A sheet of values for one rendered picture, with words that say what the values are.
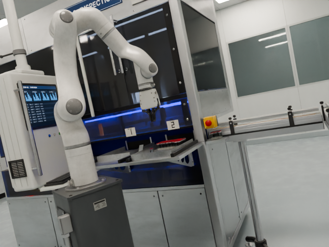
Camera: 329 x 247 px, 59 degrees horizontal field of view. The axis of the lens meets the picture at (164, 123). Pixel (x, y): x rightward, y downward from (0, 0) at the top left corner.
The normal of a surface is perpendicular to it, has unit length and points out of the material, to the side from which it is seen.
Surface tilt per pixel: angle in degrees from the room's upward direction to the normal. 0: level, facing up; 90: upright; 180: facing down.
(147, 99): 93
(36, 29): 90
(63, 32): 129
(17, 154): 90
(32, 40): 90
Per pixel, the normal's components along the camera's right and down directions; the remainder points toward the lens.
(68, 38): 0.47, 0.54
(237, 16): -0.42, 0.13
